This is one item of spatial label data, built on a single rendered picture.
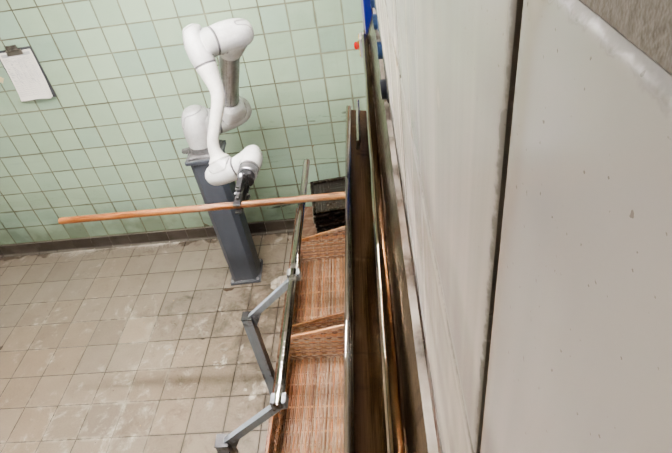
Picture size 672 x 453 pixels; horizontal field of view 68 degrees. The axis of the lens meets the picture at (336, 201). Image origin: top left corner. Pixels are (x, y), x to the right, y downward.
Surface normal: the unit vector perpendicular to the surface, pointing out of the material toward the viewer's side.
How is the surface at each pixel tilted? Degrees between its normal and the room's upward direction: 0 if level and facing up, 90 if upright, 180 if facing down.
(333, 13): 90
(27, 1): 90
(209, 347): 0
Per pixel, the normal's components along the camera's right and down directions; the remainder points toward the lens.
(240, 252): 0.04, 0.61
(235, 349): -0.13, -0.78
